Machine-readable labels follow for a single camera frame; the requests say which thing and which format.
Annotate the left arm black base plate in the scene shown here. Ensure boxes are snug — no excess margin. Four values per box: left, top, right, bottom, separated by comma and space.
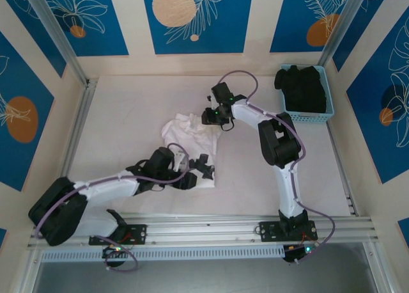
88, 224, 148, 246

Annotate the aluminium mounting rail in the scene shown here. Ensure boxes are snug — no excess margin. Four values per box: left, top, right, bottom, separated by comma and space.
27, 212, 380, 251

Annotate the light blue plastic basket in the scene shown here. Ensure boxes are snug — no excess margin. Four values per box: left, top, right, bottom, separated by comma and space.
277, 64, 335, 123

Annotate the black garment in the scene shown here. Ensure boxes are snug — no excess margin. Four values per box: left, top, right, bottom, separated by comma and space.
274, 65, 327, 113

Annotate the grey slotted cable duct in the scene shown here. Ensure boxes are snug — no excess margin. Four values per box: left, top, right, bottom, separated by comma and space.
40, 245, 286, 262

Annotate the small circuit board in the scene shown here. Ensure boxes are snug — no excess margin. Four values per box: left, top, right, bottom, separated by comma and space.
102, 245, 128, 258
284, 243, 319, 264

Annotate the aluminium frame post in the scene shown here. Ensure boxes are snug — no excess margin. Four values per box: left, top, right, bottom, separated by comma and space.
312, 0, 368, 79
24, 0, 89, 86

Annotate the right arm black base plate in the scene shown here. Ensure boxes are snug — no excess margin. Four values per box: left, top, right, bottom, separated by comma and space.
258, 221, 318, 242

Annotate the aluminium table side rail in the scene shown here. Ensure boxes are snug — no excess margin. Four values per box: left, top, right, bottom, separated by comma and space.
327, 122, 357, 216
46, 78, 98, 223

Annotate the white t-shirt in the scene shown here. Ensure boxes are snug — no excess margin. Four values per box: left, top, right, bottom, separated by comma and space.
160, 113, 223, 189

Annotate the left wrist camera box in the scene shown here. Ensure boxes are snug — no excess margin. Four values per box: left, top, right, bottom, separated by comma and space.
173, 150, 190, 172

